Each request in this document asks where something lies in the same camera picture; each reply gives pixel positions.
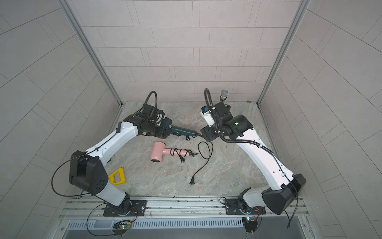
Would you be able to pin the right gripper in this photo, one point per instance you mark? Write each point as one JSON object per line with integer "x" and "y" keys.
{"x": 207, "y": 133}

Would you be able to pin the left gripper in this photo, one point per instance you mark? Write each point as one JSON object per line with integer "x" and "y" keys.
{"x": 160, "y": 134}

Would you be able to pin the green hair dryer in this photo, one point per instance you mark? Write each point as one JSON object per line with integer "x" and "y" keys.
{"x": 168, "y": 128}

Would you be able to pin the pink hair dryer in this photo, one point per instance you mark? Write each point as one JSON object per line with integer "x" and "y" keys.
{"x": 159, "y": 150}

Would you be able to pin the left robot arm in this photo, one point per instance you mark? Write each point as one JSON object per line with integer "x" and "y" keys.
{"x": 87, "y": 169}

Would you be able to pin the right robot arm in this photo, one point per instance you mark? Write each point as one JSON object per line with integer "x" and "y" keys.
{"x": 284, "y": 185}

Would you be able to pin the microphone on black stand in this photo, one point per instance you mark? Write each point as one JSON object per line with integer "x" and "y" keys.
{"x": 223, "y": 95}

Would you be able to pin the yellow triangular plastic piece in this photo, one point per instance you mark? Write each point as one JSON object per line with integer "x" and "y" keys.
{"x": 118, "y": 177}

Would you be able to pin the left circuit board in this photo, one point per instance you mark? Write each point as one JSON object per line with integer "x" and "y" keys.
{"x": 123, "y": 225}

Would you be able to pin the circuit board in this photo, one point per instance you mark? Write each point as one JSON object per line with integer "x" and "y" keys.
{"x": 123, "y": 225}
{"x": 250, "y": 224}

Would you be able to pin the right circuit board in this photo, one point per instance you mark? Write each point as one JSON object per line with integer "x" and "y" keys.
{"x": 250, "y": 224}

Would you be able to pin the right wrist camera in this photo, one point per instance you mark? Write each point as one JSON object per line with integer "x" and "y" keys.
{"x": 206, "y": 114}

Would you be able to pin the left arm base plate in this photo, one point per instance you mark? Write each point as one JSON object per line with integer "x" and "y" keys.
{"x": 130, "y": 209}

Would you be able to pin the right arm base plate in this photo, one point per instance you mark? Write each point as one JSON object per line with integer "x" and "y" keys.
{"x": 232, "y": 208}

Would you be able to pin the aluminium rail frame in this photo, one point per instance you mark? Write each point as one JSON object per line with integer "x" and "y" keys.
{"x": 157, "y": 207}

